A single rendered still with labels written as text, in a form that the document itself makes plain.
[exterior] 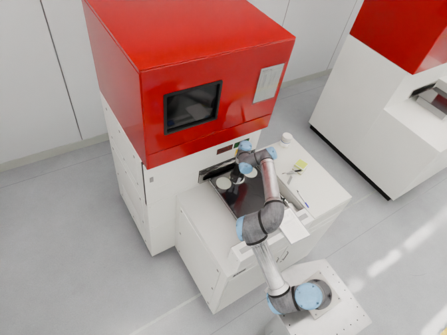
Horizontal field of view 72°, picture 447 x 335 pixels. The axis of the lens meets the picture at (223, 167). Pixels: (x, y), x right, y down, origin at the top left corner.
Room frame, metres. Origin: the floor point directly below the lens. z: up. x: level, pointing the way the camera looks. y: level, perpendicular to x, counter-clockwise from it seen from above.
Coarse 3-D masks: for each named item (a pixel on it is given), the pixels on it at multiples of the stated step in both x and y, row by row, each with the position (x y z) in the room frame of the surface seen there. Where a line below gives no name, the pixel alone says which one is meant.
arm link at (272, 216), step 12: (264, 156) 1.16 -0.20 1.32; (276, 156) 1.18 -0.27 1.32; (264, 168) 1.09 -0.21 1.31; (264, 180) 1.02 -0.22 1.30; (276, 180) 1.02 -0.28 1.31; (264, 192) 0.96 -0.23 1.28; (276, 192) 0.94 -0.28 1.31; (264, 204) 0.88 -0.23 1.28; (276, 204) 0.87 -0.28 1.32; (264, 216) 0.80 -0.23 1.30; (276, 216) 0.81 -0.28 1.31; (264, 228) 0.76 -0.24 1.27; (276, 228) 0.77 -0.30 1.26
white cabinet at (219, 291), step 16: (176, 208) 1.14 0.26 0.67; (176, 224) 1.13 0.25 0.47; (192, 224) 0.98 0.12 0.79; (320, 224) 1.17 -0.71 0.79; (176, 240) 1.13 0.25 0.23; (192, 240) 0.96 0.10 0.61; (304, 240) 1.12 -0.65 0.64; (192, 256) 0.94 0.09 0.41; (208, 256) 0.82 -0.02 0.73; (288, 256) 1.06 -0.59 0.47; (304, 256) 1.27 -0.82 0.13; (192, 272) 0.92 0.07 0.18; (208, 272) 0.79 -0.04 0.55; (240, 272) 0.74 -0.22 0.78; (256, 272) 0.85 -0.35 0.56; (208, 288) 0.76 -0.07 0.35; (224, 288) 0.69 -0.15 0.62; (240, 288) 0.80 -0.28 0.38; (208, 304) 0.73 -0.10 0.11; (224, 304) 0.73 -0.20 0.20
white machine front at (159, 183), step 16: (224, 144) 1.36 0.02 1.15; (256, 144) 1.55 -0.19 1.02; (176, 160) 1.15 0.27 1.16; (192, 160) 1.22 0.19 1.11; (208, 160) 1.29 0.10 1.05; (224, 160) 1.38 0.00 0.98; (144, 176) 1.02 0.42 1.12; (160, 176) 1.08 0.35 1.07; (176, 176) 1.15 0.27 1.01; (192, 176) 1.22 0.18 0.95; (144, 192) 1.03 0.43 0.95; (160, 192) 1.08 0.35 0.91; (176, 192) 1.15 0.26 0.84
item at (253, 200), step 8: (256, 168) 1.44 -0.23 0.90; (224, 176) 1.32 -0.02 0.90; (256, 176) 1.37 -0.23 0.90; (232, 184) 1.26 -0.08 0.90; (240, 184) 1.28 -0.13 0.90; (248, 184) 1.29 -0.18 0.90; (256, 184) 1.30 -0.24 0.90; (224, 192) 1.19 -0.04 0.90; (232, 192) 1.20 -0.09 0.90; (240, 192) 1.21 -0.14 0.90; (248, 192) 1.23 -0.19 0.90; (256, 192) 1.24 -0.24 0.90; (232, 200) 1.14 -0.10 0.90; (240, 200) 1.15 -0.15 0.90; (248, 200) 1.16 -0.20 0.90; (256, 200) 1.18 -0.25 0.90; (264, 200) 1.19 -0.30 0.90; (232, 208) 1.08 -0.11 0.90; (240, 208) 1.09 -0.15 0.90; (248, 208) 1.10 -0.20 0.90; (256, 208) 1.11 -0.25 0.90; (240, 216) 1.03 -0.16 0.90
